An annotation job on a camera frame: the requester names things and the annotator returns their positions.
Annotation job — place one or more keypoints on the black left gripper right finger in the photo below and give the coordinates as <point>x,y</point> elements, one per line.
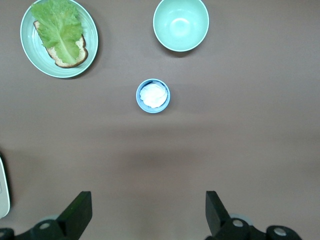
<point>217,217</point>

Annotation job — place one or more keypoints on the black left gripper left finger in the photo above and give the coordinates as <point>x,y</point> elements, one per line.
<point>75,215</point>

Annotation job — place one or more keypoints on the blue cup holding white paper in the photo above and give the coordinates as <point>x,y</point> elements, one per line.
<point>140,102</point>

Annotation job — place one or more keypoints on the cream toaster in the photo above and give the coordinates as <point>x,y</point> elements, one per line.
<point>3,195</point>

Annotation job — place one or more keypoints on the toasted bread slice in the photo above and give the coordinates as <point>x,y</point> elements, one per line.
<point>80,53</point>

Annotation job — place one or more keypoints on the mint green plate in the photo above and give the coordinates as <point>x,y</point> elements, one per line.
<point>32,50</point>

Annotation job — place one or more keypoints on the green lettuce leaf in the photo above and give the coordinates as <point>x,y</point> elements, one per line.
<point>57,27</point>

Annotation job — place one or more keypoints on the mint green bowl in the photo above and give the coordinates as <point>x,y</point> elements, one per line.
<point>181,25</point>

